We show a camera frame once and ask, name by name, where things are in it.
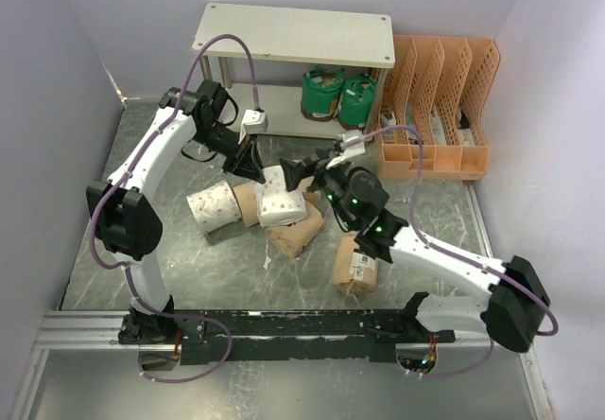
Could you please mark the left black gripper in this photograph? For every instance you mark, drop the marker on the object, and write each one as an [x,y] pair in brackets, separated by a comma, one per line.
[244,162]

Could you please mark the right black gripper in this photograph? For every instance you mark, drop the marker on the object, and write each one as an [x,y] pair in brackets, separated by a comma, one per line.
[295,170]

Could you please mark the white dotted paper roll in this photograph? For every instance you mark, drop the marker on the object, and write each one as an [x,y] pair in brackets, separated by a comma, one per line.
[275,205]

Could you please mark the green torn roll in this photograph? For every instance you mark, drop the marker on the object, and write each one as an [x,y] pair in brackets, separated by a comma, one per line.
[321,91]

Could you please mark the green roll with brown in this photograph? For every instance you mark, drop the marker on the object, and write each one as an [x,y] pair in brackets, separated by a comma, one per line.
[355,102]

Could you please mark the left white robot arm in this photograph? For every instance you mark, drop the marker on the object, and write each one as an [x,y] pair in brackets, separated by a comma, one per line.
[125,228]

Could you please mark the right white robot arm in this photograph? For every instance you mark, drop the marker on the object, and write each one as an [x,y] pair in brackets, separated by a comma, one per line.
[509,301]

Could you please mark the white two-tier shelf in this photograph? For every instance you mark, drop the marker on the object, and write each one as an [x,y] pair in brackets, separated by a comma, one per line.
[298,38]

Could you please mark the tan paper roll left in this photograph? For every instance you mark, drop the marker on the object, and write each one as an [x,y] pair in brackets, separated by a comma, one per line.
[246,200]

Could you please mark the tan paper roll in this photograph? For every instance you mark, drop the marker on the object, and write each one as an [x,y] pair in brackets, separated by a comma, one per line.
[246,200]
[309,191]

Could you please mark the tan paper roll back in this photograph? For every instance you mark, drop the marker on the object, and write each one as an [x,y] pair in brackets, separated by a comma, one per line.
[309,191]

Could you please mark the tan roll with black mark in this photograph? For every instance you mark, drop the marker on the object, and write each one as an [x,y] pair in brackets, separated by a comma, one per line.
[291,239]

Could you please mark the tan roll with label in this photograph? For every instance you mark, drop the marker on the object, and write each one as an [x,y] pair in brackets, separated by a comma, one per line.
[354,273]

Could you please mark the orange plastic file organizer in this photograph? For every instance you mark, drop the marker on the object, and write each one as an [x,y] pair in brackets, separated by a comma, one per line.
[437,87]

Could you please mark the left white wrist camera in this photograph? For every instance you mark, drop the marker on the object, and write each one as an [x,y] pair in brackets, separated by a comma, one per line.
[254,122]

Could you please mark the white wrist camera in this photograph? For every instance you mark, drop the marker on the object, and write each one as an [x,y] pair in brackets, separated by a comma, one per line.
[350,144]
[254,122]

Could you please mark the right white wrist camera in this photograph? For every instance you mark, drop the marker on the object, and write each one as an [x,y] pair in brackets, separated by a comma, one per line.
[350,144]

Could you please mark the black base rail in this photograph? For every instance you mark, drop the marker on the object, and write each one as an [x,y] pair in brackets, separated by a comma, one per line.
[372,334]

